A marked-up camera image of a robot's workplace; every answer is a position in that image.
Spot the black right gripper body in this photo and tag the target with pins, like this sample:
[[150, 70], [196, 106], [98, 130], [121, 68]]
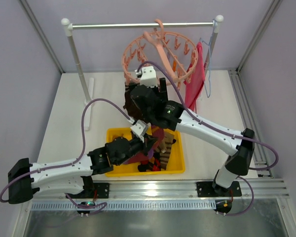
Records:
[[156, 89]]

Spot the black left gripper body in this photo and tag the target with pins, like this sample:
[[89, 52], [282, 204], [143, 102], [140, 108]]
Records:
[[148, 142]]

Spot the beige brown striped sock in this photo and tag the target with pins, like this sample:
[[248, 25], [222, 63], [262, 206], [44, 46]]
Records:
[[163, 151]]

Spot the purple yellow patterned sock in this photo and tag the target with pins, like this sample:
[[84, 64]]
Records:
[[139, 157]]

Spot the dark brown sock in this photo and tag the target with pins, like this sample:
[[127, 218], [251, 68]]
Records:
[[129, 105]]

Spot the red yellow argyle sock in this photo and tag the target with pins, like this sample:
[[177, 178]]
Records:
[[149, 165]]

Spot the pink round clip hanger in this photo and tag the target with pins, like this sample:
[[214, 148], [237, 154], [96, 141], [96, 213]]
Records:
[[157, 39]]

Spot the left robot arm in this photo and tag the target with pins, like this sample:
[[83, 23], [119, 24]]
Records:
[[72, 176]]

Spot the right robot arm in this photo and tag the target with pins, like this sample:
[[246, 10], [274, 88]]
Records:
[[237, 145]]

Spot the pink towel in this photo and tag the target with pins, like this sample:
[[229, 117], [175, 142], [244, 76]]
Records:
[[194, 88]]

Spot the orange clothes clip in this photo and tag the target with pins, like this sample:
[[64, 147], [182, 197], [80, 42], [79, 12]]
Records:
[[174, 66]]

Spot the yellow plastic bin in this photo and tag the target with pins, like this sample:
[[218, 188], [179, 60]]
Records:
[[175, 165]]

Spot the white metal drying rack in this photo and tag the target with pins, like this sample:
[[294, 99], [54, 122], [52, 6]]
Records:
[[70, 27]]

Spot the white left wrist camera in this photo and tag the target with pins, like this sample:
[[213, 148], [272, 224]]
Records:
[[139, 129]]

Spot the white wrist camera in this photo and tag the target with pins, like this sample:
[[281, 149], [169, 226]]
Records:
[[139, 129], [148, 77]]

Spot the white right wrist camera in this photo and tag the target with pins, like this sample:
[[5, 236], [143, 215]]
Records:
[[148, 77]]

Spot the blue wire hanger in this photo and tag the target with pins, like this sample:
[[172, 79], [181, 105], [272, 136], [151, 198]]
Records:
[[207, 62]]

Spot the aluminium mounting rail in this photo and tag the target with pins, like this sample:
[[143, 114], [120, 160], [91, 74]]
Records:
[[180, 194]]

